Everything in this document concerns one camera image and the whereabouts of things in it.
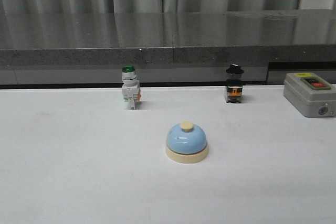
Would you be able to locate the grey on-off switch box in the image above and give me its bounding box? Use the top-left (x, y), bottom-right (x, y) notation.
top-left (283, 72), bottom-right (335, 118)

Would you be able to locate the black selector knob switch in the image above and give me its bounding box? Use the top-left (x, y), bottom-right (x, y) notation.
top-left (225, 63), bottom-right (244, 103)

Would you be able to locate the blue and cream call bell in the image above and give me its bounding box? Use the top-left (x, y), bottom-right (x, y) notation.
top-left (165, 121), bottom-right (209, 164)

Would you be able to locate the green pushbutton switch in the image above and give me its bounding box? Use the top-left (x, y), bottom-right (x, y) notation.
top-left (122, 66), bottom-right (141, 110)

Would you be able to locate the grey stone counter ledge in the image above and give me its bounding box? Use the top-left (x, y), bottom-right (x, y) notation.
top-left (1, 10), bottom-right (335, 86)

